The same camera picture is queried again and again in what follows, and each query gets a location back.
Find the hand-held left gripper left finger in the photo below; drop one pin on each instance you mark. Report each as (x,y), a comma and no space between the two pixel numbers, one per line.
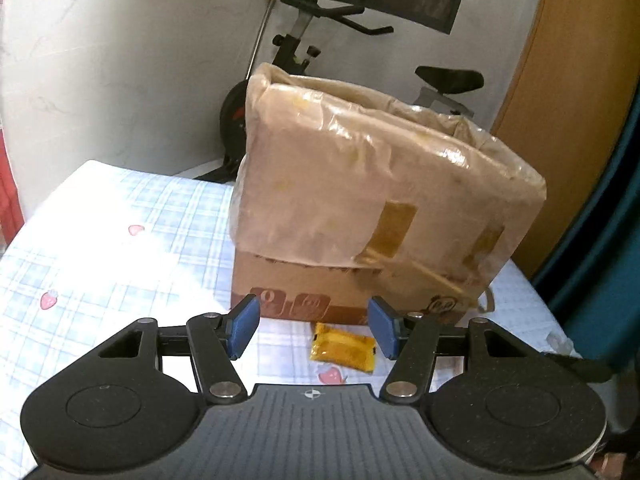
(242,327)

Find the exercise bike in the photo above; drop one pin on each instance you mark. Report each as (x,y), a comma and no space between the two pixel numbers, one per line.
(450,80)

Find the checkered strawberry print sheet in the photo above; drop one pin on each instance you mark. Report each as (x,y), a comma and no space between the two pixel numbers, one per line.
(125,270)

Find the red wall poster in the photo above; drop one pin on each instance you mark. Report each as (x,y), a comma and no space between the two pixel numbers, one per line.
(10,195)

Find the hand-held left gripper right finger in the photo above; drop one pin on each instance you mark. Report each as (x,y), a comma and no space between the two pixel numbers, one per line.
(382,327)

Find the dark teal cloth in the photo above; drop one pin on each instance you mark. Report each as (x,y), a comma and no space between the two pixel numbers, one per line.
(605,285)

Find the small yellow snack packet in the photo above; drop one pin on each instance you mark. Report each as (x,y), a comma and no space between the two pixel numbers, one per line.
(342,347)

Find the taped cardboard box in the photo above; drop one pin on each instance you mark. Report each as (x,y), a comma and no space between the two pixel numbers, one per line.
(350,185)

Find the wooden door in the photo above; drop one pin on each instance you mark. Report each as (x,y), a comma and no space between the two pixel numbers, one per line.
(560,110)

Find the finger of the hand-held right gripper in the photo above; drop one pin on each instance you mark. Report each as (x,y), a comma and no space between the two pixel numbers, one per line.
(585,366)

